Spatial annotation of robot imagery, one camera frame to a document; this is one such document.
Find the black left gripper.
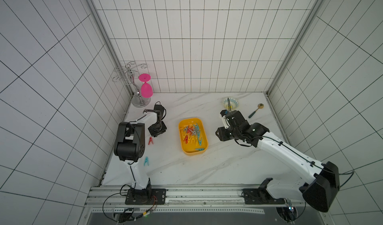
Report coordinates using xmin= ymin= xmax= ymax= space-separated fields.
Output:
xmin=147 ymin=121 xmax=167 ymax=138

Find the yellow storage box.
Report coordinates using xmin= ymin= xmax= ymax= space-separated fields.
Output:
xmin=179 ymin=118 xmax=208 ymax=156

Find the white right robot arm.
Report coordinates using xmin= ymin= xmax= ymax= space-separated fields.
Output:
xmin=215 ymin=110 xmax=341 ymax=213

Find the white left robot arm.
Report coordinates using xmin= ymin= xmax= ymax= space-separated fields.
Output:
xmin=114 ymin=101 xmax=167 ymax=200

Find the patterned yellow blue bowl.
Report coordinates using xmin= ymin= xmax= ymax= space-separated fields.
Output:
xmin=222 ymin=97 xmax=239 ymax=111

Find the pink plastic wine glass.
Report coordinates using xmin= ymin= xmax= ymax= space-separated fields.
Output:
xmin=139 ymin=73 xmax=154 ymax=98

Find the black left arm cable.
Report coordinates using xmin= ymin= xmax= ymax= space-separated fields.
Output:
xmin=102 ymin=101 xmax=164 ymax=223

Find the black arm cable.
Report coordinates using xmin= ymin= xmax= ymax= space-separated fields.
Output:
xmin=102 ymin=101 xmax=164 ymax=223
xmin=226 ymin=97 xmax=355 ymax=190

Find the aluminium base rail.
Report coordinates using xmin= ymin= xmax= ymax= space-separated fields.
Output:
xmin=85 ymin=185 xmax=312 ymax=215

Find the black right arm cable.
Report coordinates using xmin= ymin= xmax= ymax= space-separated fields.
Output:
xmin=226 ymin=97 xmax=355 ymax=190

